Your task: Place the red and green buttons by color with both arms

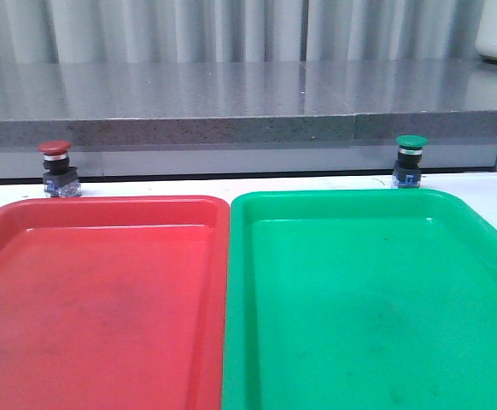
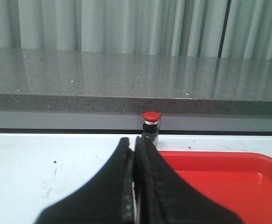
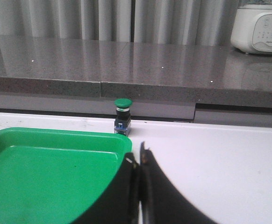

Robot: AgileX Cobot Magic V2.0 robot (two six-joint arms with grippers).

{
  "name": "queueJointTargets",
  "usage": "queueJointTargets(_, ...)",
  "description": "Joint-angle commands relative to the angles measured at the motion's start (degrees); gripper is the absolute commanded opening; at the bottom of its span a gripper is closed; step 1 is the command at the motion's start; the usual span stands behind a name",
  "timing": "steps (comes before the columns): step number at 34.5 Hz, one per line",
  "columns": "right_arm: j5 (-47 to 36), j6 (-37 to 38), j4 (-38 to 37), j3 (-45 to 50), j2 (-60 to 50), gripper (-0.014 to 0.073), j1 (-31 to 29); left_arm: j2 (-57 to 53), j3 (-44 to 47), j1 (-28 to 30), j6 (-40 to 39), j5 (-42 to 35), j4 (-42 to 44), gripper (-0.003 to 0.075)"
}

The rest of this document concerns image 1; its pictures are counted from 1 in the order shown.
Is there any grey stone counter slab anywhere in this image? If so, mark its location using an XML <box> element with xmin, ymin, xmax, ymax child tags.
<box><xmin>0</xmin><ymin>59</ymin><xmax>497</xmax><ymax>149</ymax></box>

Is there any red mushroom push button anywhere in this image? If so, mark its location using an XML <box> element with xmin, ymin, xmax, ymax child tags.
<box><xmin>38</xmin><ymin>140</ymin><xmax>82</xmax><ymax>197</ymax></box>

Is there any green mushroom push button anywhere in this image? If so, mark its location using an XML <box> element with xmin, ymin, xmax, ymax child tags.
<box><xmin>392</xmin><ymin>135</ymin><xmax>428</xmax><ymax>188</ymax></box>

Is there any green plastic tray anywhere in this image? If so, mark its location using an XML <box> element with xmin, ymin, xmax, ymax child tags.
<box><xmin>222</xmin><ymin>189</ymin><xmax>497</xmax><ymax>409</ymax></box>

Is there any red plastic tray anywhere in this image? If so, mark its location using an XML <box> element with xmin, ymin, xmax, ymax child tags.
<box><xmin>0</xmin><ymin>196</ymin><xmax>229</xmax><ymax>409</ymax></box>

